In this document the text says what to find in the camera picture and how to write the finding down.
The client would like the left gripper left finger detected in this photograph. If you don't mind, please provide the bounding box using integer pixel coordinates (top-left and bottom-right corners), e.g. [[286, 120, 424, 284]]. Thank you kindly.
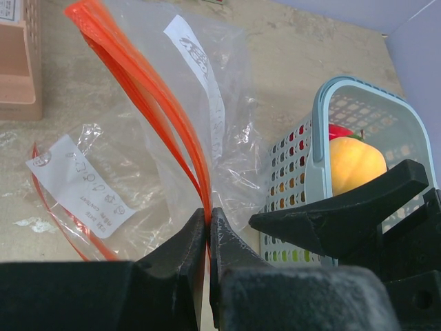
[[1, 209, 206, 330]]

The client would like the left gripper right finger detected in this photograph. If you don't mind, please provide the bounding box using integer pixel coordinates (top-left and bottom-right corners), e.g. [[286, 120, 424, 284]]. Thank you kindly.
[[209, 208, 400, 330]]

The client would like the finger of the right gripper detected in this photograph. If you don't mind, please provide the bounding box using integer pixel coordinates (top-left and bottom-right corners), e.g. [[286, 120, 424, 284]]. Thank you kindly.
[[249, 160, 440, 269]]

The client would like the yellow peach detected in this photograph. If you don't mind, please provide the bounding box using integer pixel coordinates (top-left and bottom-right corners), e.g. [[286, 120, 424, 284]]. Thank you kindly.
[[329, 137, 387, 196]]

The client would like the red bell pepper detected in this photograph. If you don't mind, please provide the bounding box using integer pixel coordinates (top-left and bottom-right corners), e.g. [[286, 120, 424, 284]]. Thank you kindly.
[[329, 123, 354, 141]]

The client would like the clear orange-zip bag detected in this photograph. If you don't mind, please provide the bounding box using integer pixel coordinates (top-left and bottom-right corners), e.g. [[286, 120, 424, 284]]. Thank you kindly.
[[63, 0, 273, 263]]

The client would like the blue plastic basket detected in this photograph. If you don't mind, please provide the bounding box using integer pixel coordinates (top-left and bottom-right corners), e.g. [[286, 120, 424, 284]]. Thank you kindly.
[[249, 76, 440, 280]]

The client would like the orange file organizer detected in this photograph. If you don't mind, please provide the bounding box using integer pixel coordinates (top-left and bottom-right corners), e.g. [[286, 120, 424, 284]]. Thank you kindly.
[[0, 0, 43, 121]]

